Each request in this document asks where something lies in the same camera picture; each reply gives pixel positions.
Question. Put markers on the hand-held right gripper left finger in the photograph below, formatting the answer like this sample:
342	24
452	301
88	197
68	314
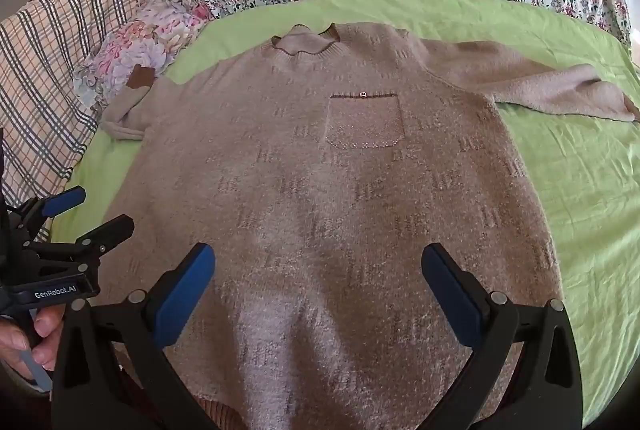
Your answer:
181	297

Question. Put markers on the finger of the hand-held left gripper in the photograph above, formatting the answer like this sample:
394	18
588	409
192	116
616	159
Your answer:
62	201
107	232

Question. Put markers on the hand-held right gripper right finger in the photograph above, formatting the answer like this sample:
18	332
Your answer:
452	296

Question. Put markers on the beige knit sweater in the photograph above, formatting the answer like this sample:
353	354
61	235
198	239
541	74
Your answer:
320	190

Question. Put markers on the person's left hand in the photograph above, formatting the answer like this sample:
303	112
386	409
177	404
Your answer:
42	330

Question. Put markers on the plaid blanket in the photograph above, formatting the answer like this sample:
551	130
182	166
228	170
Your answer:
55	54

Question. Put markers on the green bed sheet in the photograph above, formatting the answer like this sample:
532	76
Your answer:
570	190

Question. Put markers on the pastel floral pillow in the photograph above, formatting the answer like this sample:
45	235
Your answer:
135	49

